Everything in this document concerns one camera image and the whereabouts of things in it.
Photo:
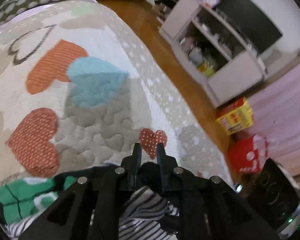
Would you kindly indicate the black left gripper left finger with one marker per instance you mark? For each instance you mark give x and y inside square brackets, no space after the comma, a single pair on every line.
[110,199]

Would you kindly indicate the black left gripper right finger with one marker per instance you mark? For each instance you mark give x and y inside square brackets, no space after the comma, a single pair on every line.
[208,208]

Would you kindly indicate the dark frog print pants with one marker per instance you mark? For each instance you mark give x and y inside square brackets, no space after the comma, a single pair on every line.
[145,214]

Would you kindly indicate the red white box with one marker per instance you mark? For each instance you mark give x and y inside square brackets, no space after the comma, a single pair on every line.
[249,155]

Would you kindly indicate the yellow cardboard box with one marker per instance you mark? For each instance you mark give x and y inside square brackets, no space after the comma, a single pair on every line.
[235,117]

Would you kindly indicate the heart pattern bedspread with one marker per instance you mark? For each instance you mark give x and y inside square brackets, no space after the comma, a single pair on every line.
[78,88]

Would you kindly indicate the white shelf tv unit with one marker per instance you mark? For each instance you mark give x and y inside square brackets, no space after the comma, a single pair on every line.
[210,49]

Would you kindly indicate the black television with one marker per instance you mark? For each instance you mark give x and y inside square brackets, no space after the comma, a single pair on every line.
[251,22]

